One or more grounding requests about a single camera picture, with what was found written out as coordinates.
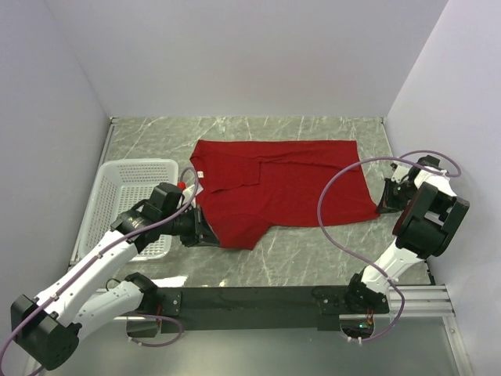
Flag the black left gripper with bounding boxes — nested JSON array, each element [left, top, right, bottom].
[[161, 203, 221, 247]]

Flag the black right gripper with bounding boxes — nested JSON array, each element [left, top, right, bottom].
[[376, 178, 418, 215]]

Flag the red t shirt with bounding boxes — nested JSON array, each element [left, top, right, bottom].
[[190, 139, 379, 250]]

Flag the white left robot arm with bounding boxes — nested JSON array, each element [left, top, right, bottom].
[[8, 183, 218, 371]]

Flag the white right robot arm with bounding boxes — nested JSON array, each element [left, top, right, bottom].
[[343, 154, 470, 313]]

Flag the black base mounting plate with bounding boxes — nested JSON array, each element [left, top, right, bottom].
[[157, 286, 349, 331]]

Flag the white plastic basket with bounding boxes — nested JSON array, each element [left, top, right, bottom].
[[77, 158, 179, 259]]

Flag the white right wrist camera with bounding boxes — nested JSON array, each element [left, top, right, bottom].
[[391, 163, 411, 184]]

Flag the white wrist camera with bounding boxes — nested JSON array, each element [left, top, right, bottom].
[[177, 181, 203, 204], [391, 163, 411, 184]]

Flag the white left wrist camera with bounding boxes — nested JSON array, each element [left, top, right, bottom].
[[177, 181, 203, 204]]

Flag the aluminium frame rail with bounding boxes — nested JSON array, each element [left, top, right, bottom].
[[23, 242, 470, 376]]

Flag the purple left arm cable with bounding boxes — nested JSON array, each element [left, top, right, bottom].
[[0, 167, 201, 376]]

